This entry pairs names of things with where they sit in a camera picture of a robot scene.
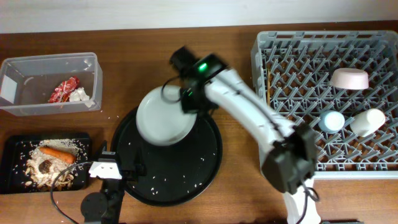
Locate white round plate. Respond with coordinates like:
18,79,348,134
136,85,197,146

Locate white cup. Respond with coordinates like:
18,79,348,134
349,108,386,137

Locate rice and food scraps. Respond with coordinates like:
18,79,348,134
4,139,90,194

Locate grey dishwasher rack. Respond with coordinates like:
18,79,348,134
251,30,397,180

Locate orange carrot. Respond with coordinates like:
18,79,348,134
39,147,76,164

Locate white tissue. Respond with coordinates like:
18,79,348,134
68,87,95,108

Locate brown food lump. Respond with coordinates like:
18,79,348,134
39,160,52,174

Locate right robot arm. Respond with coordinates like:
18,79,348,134
170,47,321,223

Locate black rectangular tray bin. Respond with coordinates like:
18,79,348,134
1,133,91,195

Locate clear plastic bin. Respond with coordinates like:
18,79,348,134
1,52,103,116

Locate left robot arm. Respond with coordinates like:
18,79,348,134
80,141,147,224

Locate round black serving tray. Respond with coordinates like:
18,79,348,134
111,109,223,207

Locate red wrapper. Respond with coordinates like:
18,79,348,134
48,76,80,103

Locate wooden chopstick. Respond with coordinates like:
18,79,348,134
267,68,271,106

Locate pink bowl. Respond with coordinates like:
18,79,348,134
329,68,369,90

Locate light blue cup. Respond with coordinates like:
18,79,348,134
318,110,345,134

